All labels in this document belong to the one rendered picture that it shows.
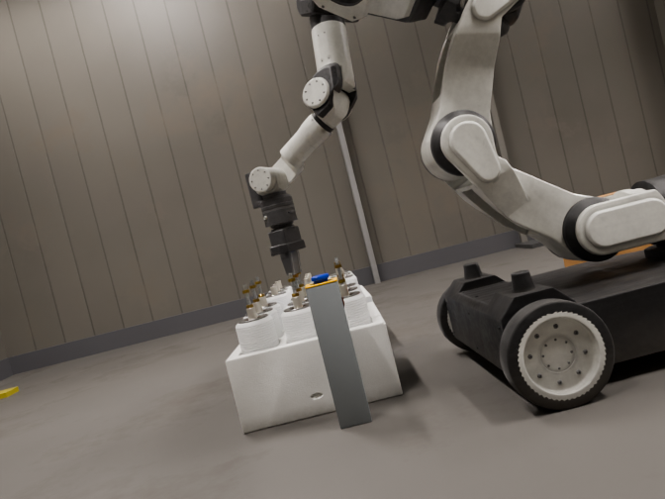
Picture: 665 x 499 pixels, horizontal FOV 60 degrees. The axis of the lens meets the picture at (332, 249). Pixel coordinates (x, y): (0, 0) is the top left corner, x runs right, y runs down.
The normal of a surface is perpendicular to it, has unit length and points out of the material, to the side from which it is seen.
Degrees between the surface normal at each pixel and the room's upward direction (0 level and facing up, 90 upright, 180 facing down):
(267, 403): 90
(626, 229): 90
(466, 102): 90
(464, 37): 114
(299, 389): 90
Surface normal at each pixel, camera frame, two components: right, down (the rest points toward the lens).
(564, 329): 0.04, 0.02
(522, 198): 0.29, 0.36
